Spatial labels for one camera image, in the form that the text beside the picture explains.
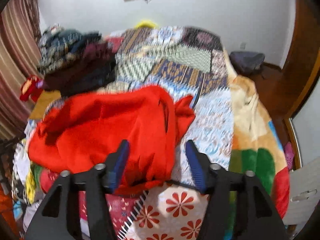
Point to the red plush bird toy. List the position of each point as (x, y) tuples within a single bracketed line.
[(31, 89)]

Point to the navy patterned folded garment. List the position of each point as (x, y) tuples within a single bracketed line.
[(64, 48)]

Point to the yellow plush item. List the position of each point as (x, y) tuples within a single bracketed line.
[(146, 24)]

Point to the maroon folded garment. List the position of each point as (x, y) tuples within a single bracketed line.
[(96, 68)]

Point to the patchwork patterned bedspread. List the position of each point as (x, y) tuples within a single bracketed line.
[(183, 61)]

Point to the beige plush blanket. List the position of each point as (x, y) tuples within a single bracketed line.
[(256, 145)]

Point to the red flower patterned quilt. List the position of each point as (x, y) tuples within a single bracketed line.
[(167, 212)]

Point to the brown wooden door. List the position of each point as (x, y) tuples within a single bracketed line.
[(283, 88)]

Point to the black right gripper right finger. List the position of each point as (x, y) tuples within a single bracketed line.
[(256, 216)]

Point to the red zip jacket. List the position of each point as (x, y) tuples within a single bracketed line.
[(88, 127)]

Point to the striped pink curtain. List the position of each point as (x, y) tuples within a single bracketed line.
[(20, 33)]

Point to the grey blue backpack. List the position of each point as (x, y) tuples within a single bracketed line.
[(246, 62)]

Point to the white wall socket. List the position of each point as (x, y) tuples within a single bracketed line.
[(243, 46)]

